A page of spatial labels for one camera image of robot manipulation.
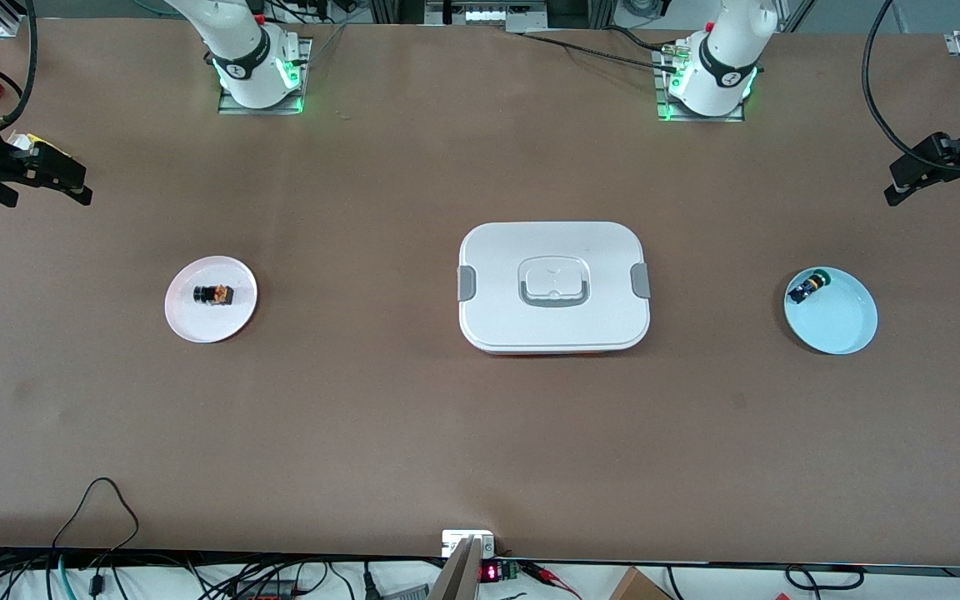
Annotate white lunch box grey latches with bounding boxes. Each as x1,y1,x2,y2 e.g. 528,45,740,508
457,221,652,357

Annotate brown cardboard box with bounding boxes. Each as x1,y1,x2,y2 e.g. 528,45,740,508
609,567,673,600

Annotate small white box device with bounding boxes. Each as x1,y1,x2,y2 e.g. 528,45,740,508
442,530,495,558

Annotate light blue round plate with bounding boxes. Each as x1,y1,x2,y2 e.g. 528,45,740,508
783,266,878,356

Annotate pink round plate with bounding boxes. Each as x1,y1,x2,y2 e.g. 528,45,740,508
165,256,258,344

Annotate white power strip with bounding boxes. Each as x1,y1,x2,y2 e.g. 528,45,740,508
426,0,549,28

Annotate red black test leads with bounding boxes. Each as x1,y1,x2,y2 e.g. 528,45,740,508
520,561,583,599

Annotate aluminium bar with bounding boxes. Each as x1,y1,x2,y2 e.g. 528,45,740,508
430,537,483,600

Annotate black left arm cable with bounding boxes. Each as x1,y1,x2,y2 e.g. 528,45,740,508
862,0,960,176

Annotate green push button switch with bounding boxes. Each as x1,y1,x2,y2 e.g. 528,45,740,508
787,268,833,305

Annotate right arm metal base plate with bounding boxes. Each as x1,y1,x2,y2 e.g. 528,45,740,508
217,37,313,115

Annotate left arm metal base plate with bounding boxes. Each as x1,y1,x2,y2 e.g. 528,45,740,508
655,46,746,123

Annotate black looped cable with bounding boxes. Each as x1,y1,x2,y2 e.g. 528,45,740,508
51,477,141,576

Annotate black cable to arm base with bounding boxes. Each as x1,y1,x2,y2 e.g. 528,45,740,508
507,25,685,74

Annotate black flat cable loop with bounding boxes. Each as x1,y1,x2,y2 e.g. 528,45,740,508
784,565,866,593

